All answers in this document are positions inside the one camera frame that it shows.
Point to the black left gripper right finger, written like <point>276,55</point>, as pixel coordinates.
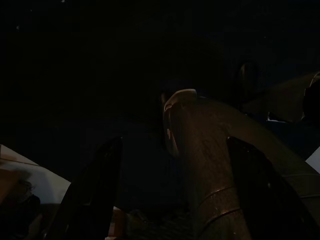
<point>262,200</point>

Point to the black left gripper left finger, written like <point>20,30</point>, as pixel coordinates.
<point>92,195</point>

